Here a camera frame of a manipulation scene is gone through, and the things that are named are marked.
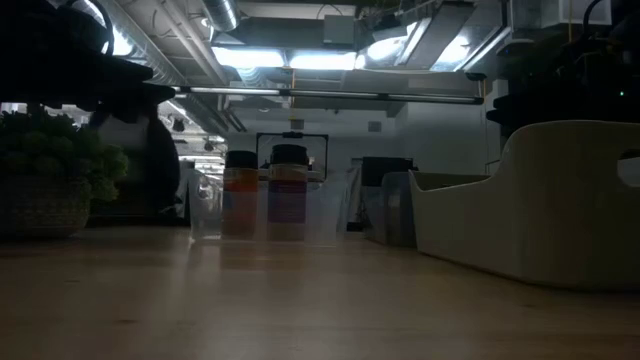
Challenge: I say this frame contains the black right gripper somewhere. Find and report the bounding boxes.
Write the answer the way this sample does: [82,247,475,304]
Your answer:
[485,42,640,137]

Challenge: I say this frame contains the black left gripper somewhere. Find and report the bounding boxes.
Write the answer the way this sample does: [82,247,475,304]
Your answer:
[0,44,182,212]

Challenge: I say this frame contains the orange spice jar dark lid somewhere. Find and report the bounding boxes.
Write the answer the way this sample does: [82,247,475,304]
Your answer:
[222,149,260,240]

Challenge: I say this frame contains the purple-label spice jar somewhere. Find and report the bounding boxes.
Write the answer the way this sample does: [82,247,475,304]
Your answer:
[267,143,310,242]

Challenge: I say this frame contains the green artificial potted plant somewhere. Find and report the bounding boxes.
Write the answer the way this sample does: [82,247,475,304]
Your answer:
[0,107,130,239]

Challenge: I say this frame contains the light grey plastic bin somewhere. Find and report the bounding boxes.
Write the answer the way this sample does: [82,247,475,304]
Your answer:
[408,119,640,291]

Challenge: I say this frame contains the black monitor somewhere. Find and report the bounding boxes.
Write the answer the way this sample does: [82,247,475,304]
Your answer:
[359,156,416,189]

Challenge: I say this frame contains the ceiling light panel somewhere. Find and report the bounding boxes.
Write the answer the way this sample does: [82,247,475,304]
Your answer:
[288,51,357,71]
[212,46,286,70]

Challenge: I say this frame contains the long ceiling light bar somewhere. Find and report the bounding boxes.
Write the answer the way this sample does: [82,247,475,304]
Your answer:
[172,84,485,106]

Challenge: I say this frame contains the clear plastic bin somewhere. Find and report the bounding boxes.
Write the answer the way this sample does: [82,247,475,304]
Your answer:
[188,167,347,245]

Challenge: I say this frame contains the corrugated silver air duct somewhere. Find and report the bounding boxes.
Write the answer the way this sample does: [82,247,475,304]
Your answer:
[99,0,187,86]

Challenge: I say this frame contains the round silver air duct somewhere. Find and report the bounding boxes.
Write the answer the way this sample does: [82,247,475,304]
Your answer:
[202,0,239,32]

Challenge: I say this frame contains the black workstation frame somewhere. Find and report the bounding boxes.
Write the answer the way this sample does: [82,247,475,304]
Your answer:
[254,131,330,181]

